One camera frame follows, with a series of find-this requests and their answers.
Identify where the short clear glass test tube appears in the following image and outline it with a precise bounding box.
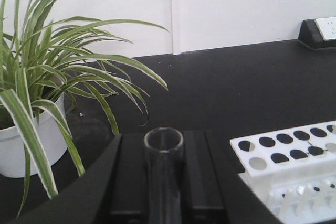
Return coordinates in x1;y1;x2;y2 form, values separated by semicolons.
144;127;184;223

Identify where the black and white power socket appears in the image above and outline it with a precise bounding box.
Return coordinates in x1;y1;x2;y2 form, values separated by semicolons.
298;19;335;50

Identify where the white wall trunking strip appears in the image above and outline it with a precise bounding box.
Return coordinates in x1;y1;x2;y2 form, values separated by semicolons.
169;0;182;55

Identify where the white plant pot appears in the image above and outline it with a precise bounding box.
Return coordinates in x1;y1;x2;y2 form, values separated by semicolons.
1;89;71;178

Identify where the white test tube rack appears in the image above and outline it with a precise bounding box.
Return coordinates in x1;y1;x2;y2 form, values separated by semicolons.
230;121;335;223

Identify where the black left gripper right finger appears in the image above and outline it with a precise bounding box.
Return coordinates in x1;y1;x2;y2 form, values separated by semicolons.
182;131;281;223

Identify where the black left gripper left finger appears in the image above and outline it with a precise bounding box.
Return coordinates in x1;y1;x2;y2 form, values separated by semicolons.
13;134;147;223

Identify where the green spider plant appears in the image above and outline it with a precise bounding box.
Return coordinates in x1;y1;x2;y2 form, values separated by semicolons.
1;0;167;213

